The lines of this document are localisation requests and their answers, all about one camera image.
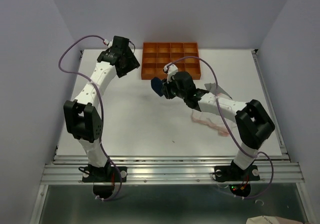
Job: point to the white pink bag corner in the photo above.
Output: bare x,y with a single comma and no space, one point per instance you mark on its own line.
270,220

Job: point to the aluminium rail frame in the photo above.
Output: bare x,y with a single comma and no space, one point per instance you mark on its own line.
170,161

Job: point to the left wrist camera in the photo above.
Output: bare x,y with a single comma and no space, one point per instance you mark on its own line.
107,43

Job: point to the orange compartment tray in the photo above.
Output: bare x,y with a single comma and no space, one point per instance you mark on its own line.
155,55

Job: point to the white pink grey underwear pile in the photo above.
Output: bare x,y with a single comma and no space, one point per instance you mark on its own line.
212,120

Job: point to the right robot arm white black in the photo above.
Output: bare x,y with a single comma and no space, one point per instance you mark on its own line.
253,122

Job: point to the navy blue underwear white trim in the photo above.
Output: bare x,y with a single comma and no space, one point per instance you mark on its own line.
156,85

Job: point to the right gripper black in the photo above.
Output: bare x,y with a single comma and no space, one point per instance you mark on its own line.
166,88

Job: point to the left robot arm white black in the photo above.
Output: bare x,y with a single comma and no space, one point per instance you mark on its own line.
84,116

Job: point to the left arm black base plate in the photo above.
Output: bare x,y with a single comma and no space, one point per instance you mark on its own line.
109,174

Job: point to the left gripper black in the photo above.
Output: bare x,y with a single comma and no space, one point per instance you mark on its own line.
133,64

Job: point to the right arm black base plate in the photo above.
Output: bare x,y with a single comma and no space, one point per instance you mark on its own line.
230,173

